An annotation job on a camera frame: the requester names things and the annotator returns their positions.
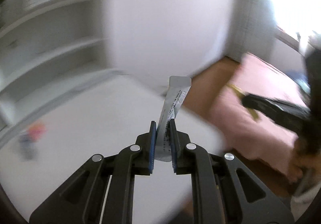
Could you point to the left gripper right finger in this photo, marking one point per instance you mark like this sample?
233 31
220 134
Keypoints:
224 189

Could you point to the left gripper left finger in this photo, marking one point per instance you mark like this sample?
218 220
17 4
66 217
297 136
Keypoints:
102 189

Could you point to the pink yellow candy box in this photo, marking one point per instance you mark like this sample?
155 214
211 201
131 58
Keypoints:
36 131

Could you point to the silver sachet wrapper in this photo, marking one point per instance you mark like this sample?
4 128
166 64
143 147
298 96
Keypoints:
174 98

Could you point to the right hand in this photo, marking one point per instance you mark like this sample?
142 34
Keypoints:
298 163

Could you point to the pink bed sheet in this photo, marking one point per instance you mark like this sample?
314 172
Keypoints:
252 134

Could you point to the white desk hutch shelf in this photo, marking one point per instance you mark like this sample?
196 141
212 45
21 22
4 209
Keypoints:
49 49

